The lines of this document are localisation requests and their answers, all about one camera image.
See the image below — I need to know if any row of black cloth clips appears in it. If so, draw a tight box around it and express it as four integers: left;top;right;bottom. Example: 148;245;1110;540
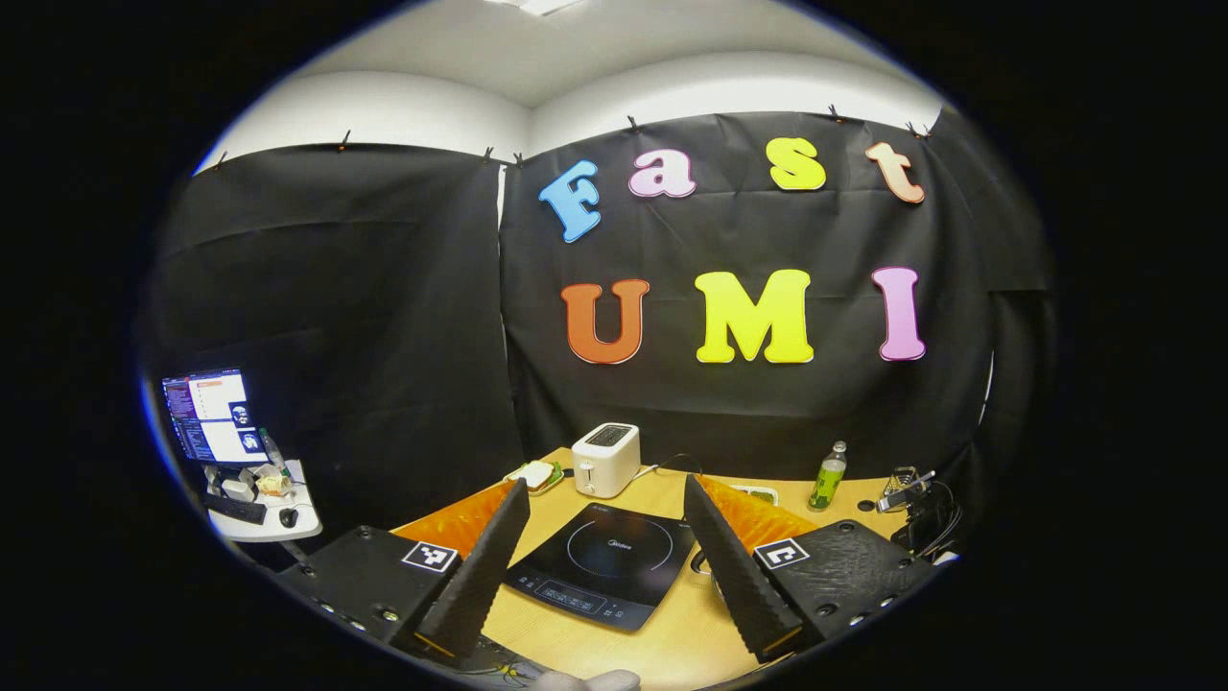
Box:
213;104;936;169

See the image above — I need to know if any wire mesh utensil holder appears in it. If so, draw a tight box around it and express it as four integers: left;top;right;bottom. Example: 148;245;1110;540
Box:
881;466;936;514

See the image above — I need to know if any small white plate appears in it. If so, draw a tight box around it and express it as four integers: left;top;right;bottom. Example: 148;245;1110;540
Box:
504;463;565;496

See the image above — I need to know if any white round side table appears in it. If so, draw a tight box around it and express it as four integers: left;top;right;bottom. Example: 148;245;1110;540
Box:
206;461;324;543

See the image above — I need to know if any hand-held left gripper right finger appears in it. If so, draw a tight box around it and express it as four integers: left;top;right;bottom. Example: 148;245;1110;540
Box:
683;473;939;663

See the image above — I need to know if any bundle of black cables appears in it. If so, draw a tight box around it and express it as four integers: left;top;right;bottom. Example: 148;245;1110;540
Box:
892;480;963;560

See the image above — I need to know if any green drink bottle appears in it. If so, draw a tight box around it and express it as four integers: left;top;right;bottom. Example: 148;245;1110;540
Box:
808;441;849;512

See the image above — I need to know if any black keyboard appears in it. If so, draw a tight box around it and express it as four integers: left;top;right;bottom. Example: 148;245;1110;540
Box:
201;492;268;525

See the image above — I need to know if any white toaster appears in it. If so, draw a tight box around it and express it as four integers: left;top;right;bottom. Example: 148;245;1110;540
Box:
572;422;642;498

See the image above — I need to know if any black induction cooktop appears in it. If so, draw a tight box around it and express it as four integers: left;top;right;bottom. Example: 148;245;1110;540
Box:
504;502;697;632

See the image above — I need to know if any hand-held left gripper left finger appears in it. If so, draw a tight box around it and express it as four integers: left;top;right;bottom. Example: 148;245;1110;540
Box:
278;478;531;658

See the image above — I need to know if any computer monitor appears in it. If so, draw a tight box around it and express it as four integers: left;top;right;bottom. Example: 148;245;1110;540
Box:
161;369;270;466

